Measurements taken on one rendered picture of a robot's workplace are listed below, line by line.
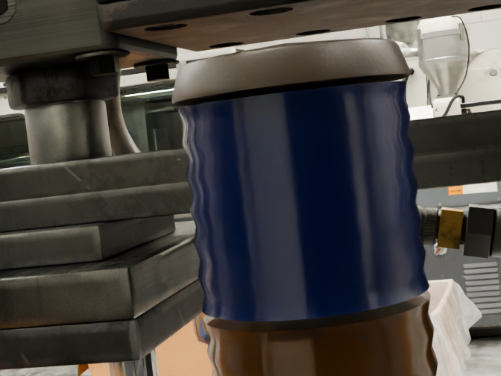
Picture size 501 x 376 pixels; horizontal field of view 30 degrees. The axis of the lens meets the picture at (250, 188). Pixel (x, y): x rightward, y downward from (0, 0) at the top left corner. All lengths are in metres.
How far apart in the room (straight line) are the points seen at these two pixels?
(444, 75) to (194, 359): 2.81
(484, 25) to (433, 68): 1.76
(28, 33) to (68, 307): 0.11
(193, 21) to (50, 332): 0.13
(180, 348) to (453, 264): 2.42
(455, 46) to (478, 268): 1.18
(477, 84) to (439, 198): 0.85
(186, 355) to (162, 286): 2.38
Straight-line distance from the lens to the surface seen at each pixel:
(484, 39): 6.84
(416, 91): 5.47
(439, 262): 4.92
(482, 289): 4.92
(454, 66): 5.13
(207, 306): 0.15
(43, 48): 0.40
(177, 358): 2.78
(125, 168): 0.39
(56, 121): 0.42
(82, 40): 0.39
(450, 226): 0.48
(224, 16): 0.36
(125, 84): 5.26
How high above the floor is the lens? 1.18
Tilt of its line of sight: 3 degrees down
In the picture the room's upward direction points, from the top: 7 degrees counter-clockwise
